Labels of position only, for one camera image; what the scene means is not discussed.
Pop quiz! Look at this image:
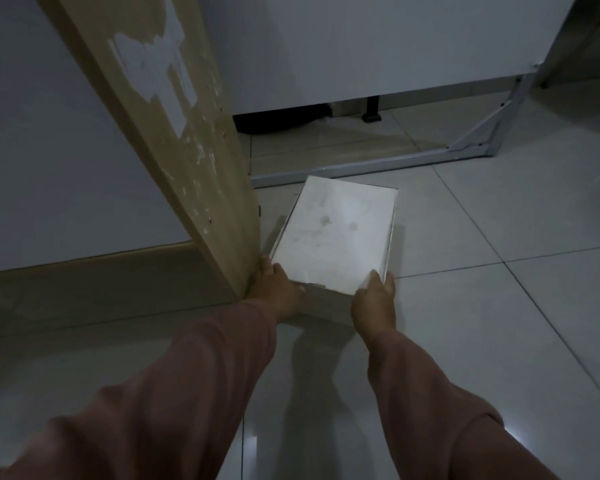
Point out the person's right forearm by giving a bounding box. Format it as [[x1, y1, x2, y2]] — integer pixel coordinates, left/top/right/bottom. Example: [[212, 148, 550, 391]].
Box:
[[368, 328, 561, 480]]

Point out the white metal frame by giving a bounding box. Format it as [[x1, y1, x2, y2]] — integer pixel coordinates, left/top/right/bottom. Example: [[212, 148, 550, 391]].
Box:
[[250, 62, 543, 189]]

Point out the white cabinet panel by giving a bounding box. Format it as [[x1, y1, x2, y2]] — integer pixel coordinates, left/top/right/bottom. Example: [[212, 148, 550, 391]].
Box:
[[200, 0, 579, 117]]

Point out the white cardboard box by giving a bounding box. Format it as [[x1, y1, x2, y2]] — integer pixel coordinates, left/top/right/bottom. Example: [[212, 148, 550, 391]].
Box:
[[269, 175, 399, 296]]

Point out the person's left forearm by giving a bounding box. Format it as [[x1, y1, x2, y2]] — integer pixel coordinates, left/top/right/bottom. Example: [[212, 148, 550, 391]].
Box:
[[0, 298, 279, 480]]

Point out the person's right hand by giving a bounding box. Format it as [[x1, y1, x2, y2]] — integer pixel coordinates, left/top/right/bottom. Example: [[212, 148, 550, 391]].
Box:
[[350, 270, 397, 348]]

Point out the person's left hand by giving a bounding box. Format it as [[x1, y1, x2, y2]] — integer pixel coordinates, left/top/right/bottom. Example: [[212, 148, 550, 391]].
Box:
[[249, 256, 307, 324]]

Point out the dark round object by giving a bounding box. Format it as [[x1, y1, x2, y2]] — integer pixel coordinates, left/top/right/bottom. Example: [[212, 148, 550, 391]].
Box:
[[233, 103, 333, 135]]

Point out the wooden door frame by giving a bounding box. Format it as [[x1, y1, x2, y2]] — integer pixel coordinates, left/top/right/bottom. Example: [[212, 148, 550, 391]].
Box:
[[32, 0, 261, 300]]

